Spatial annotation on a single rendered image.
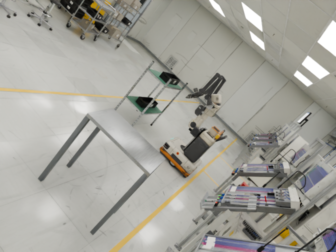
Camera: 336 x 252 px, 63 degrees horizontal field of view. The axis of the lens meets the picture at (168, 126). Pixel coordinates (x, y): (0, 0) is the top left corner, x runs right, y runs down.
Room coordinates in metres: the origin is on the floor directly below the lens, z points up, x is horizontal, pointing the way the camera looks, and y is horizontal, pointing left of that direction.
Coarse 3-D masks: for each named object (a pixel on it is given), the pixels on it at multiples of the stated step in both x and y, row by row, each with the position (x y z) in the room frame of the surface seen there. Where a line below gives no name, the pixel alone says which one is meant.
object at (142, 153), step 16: (96, 112) 2.13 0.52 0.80; (112, 112) 2.36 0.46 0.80; (80, 128) 2.01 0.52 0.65; (96, 128) 2.42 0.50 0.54; (112, 128) 2.10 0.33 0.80; (128, 128) 2.33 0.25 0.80; (64, 144) 2.01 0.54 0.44; (128, 144) 2.08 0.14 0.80; (144, 144) 2.30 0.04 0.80; (144, 160) 2.05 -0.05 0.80; (160, 160) 2.27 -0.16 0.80; (144, 176) 1.94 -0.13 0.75; (128, 192) 1.95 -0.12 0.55; (112, 208) 1.95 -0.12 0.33; (96, 224) 1.95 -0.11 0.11
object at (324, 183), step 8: (320, 160) 3.14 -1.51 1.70; (312, 168) 3.16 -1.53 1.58; (328, 168) 3.14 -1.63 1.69; (328, 176) 2.57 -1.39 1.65; (232, 184) 3.40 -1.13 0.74; (296, 184) 3.16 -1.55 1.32; (320, 184) 2.57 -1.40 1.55; (328, 184) 2.56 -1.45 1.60; (304, 192) 2.64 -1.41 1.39; (312, 192) 2.56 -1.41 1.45; (328, 192) 2.54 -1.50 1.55; (320, 200) 2.54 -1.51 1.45; (320, 208) 2.56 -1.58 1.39; (216, 216) 3.33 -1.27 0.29; (224, 224) 3.30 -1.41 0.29; (248, 224) 2.90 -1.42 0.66; (248, 232) 2.74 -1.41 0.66; (256, 232) 2.88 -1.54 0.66
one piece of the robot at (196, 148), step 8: (200, 136) 4.31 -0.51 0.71; (208, 136) 4.30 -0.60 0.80; (216, 136) 4.33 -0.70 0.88; (192, 144) 4.31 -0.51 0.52; (200, 144) 4.30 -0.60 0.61; (208, 144) 4.28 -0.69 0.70; (184, 152) 4.31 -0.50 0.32; (192, 152) 4.29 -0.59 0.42; (200, 152) 4.28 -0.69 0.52; (192, 160) 4.28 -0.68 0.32
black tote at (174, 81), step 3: (162, 72) 4.52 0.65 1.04; (165, 72) 4.65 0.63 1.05; (159, 75) 4.52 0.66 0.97; (162, 75) 4.51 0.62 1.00; (165, 75) 4.50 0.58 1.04; (168, 75) 4.87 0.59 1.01; (171, 75) 5.01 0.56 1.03; (174, 75) 5.07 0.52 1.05; (162, 78) 4.51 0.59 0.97; (165, 78) 4.50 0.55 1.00; (168, 78) 4.49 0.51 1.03; (174, 78) 5.06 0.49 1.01; (177, 78) 5.05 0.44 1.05; (165, 81) 4.49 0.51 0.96; (171, 81) 4.67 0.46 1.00; (174, 81) 4.81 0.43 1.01; (177, 81) 4.95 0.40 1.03; (174, 84) 4.93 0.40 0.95
